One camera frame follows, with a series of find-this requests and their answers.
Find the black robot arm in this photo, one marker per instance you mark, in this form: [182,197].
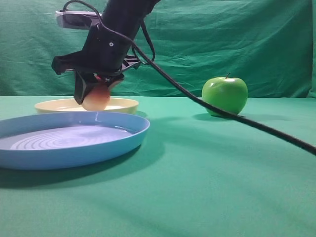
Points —
[123,18]

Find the red yellow peach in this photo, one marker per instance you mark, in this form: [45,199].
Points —
[97,99]

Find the green apple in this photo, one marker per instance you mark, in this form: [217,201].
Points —
[226,93]

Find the blue plastic plate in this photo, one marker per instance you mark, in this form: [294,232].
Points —
[68,139]

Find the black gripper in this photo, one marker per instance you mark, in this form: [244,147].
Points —
[103,53]

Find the yellow plastic plate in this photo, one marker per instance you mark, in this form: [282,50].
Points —
[115,104]

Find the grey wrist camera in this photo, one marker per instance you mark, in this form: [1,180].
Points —
[80,20]

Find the green backdrop cloth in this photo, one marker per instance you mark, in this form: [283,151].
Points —
[270,44]

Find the green table cloth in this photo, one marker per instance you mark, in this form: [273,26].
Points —
[194,176]

